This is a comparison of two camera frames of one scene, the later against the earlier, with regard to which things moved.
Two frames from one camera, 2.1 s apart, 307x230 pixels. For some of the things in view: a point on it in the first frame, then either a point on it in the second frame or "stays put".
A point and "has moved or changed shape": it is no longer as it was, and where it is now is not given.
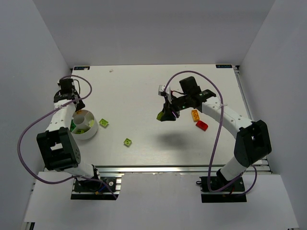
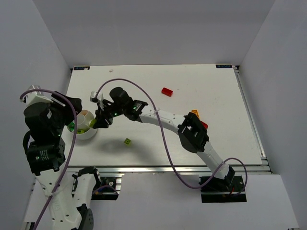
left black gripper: x=79 y=105 → x=69 y=105
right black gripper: x=169 y=110 → x=103 y=116
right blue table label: x=223 y=66 stays put
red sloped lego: x=202 y=125 stays put
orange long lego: x=195 y=115 stays put
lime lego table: x=127 y=142 stays put
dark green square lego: x=72 y=126 stays put
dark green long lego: x=80 y=132 stays put
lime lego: x=160 y=116 has moved or changed shape
